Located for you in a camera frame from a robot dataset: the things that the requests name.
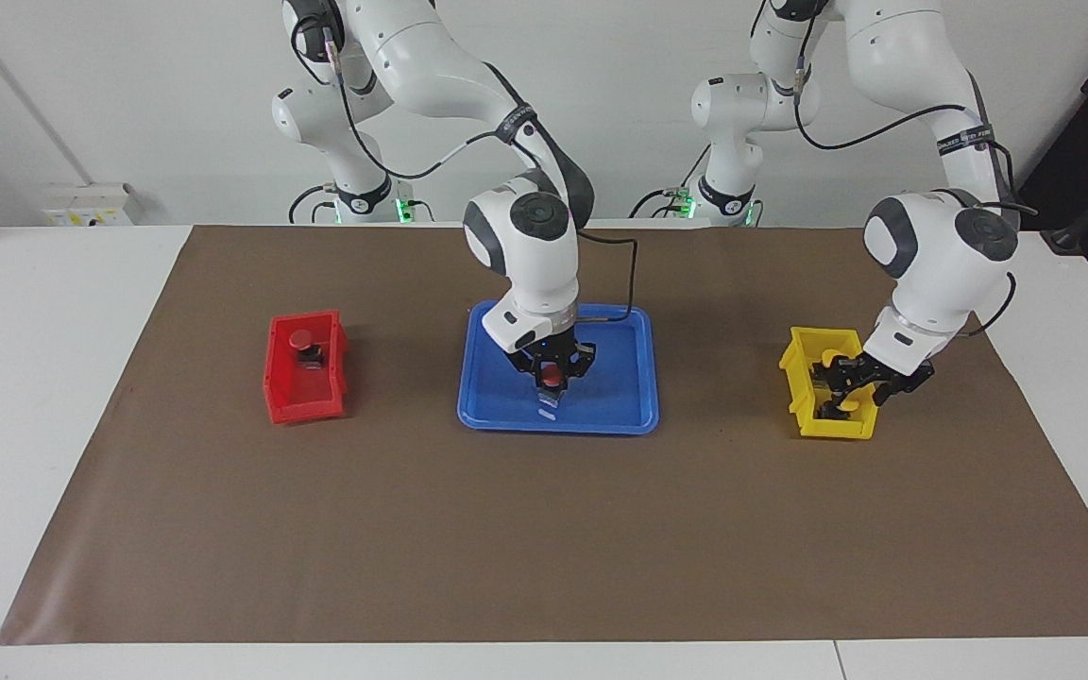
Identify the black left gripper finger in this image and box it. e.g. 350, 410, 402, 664
814, 381, 864, 422
810, 351, 874, 390

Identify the blue plastic tray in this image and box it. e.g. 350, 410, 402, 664
457, 300, 660, 435

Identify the yellow plastic bin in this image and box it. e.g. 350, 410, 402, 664
779, 327, 885, 441

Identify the brown table mat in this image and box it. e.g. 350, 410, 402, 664
0, 224, 1088, 646

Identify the red plastic bin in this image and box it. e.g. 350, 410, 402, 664
263, 311, 349, 425

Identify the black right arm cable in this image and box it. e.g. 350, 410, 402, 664
291, 14, 640, 327

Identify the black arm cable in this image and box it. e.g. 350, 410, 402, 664
291, 14, 640, 327
790, 47, 1041, 339

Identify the black base cable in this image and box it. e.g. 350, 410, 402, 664
628, 146, 711, 220
287, 183, 333, 225

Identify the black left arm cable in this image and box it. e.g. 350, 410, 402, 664
790, 47, 1041, 339

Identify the black right arm strap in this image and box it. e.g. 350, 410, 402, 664
495, 102, 539, 145

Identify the black arm strap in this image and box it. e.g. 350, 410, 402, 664
935, 125, 995, 154
495, 102, 539, 145

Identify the black left arm strap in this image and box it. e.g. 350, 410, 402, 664
935, 125, 995, 154

